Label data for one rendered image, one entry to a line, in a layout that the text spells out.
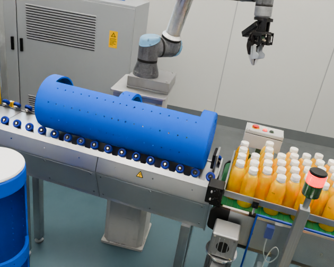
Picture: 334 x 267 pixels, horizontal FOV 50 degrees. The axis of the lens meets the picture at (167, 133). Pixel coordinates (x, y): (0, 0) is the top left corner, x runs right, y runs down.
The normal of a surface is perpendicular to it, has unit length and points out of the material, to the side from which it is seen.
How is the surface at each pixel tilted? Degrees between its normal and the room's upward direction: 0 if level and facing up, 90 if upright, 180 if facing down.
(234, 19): 90
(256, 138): 90
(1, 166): 0
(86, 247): 0
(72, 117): 86
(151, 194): 110
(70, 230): 0
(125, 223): 90
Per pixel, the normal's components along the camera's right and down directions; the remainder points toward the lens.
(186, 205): -0.32, 0.67
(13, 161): 0.14, -0.89
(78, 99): -0.11, -0.31
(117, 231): -0.18, 0.41
